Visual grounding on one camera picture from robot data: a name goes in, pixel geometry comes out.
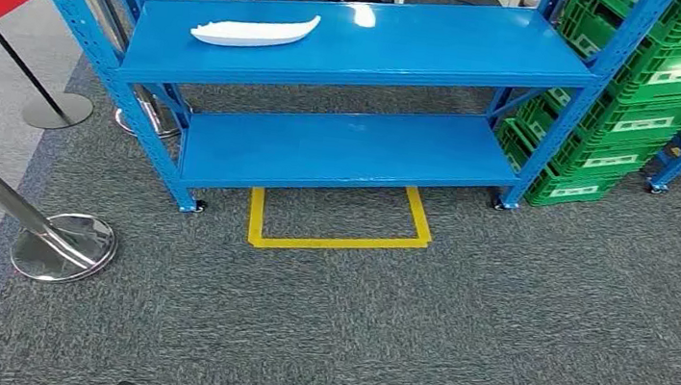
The white curved plastic part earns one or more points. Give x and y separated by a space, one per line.
249 34

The chrome stanchion post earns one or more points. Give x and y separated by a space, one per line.
150 121
64 249

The black stanchion post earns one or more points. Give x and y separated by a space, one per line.
58 112

